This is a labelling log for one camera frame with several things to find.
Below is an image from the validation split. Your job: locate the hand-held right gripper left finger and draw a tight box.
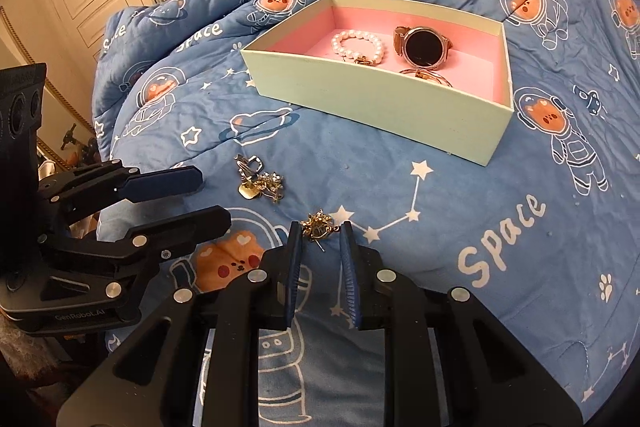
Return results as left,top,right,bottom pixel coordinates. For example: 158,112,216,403
60,222,313,427

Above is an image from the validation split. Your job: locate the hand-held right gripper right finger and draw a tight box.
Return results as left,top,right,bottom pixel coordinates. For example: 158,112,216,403
339,222,583,427

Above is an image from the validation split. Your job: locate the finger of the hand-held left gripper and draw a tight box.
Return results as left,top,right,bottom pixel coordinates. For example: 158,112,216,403
37,204,233,303
37,159,203,228

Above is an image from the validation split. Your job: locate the gold flower earring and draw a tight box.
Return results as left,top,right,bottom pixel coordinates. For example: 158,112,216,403
300,209,346,254

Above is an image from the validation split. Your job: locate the gold charm keychain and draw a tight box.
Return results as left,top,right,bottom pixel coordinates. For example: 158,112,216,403
235,154,287,205

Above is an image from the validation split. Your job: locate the mint box with pink lining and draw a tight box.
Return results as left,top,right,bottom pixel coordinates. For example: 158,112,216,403
241,0,515,168

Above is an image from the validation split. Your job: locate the gold bangle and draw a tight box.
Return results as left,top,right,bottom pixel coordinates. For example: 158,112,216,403
399,67,453,88

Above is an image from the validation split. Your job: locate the white pearl bracelet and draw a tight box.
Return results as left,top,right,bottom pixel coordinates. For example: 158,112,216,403
331,29,387,66

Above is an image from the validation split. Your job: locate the round black face wristwatch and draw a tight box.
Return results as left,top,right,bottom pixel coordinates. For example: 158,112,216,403
392,25,455,72

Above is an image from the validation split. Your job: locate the black tripod stand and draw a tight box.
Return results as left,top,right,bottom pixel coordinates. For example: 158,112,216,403
60,124,101,168

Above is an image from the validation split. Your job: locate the blue astronaut print blanket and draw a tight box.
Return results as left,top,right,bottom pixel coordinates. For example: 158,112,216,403
90,0,640,427

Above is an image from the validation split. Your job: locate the gold mirror frame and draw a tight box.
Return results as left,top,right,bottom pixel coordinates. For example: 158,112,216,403
0,4,96,162

